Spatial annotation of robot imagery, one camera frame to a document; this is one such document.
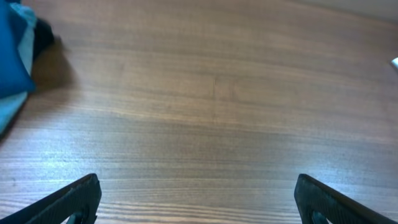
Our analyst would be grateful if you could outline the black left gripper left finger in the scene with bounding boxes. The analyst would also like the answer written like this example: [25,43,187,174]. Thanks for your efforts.
[1,174,102,224]

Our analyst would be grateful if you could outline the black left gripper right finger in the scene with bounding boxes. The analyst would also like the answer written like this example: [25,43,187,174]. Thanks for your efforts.
[294,174,397,224]

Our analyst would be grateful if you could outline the white printed t-shirt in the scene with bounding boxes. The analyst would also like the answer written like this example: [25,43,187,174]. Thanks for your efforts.
[391,57,398,72]

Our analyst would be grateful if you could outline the light blue folded garment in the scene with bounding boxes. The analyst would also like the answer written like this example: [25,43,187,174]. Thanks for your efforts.
[1,1,37,133]

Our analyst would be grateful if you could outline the blue button shirt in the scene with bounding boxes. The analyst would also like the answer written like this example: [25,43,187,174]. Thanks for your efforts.
[1,0,35,98]

